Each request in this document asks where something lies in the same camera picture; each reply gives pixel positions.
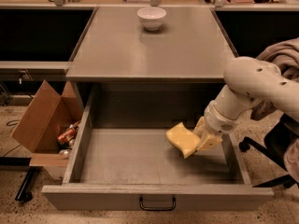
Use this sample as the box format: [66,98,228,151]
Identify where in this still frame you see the silver can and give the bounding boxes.
[59,149,71,159]

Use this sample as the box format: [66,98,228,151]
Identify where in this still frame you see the white ceramic bowl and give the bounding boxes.
[137,7,166,31]

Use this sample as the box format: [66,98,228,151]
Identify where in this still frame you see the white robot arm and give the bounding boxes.
[193,57,299,150]

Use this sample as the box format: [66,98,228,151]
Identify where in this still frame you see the red crushed can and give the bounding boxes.
[57,125,77,145]

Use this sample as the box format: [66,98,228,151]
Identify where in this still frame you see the grey cabinet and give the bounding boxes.
[67,6,234,111]

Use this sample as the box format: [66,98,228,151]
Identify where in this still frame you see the black drawer handle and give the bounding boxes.
[139,196,177,212]

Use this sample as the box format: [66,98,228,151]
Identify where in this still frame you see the grey open top drawer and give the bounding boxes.
[42,84,273,211]

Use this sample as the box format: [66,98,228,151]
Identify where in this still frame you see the brown cardboard box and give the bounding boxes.
[12,80,83,167]

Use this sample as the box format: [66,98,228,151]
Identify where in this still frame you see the black office chair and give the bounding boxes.
[238,112,299,189]

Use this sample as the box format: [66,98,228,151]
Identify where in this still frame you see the yellow sponge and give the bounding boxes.
[166,122,201,159]

